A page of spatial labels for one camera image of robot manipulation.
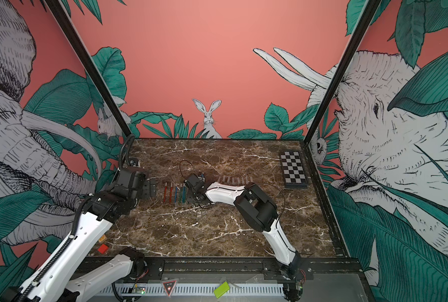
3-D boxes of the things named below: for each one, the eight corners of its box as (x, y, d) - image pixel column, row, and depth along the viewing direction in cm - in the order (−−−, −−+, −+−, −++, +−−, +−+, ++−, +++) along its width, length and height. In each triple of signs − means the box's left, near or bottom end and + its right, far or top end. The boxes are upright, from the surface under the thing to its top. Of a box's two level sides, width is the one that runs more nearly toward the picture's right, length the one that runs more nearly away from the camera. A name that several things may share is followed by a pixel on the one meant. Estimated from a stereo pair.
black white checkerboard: (285, 188, 101) (287, 184, 98) (277, 155, 117) (279, 150, 114) (307, 188, 102) (310, 184, 98) (297, 155, 117) (299, 150, 114)
